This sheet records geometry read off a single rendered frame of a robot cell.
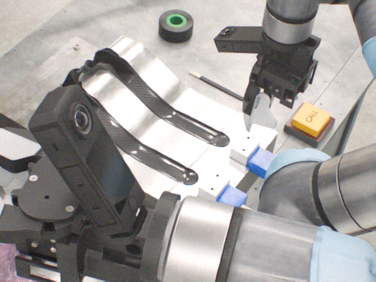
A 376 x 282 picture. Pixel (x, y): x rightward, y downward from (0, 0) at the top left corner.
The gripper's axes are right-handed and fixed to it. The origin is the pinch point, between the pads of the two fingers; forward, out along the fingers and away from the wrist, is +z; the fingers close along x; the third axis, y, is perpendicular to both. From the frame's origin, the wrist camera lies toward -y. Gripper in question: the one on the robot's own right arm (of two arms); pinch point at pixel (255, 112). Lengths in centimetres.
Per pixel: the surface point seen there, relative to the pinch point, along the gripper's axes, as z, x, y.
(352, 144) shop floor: 101, 94, 1
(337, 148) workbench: 72, 64, 3
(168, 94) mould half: 11.8, 3.7, -20.4
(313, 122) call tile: 17.2, 19.3, 5.0
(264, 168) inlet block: 10.5, -1.9, 4.6
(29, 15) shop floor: 101, 76, -135
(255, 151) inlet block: 10.5, 0.5, 1.3
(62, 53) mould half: 14.8, 2.4, -46.6
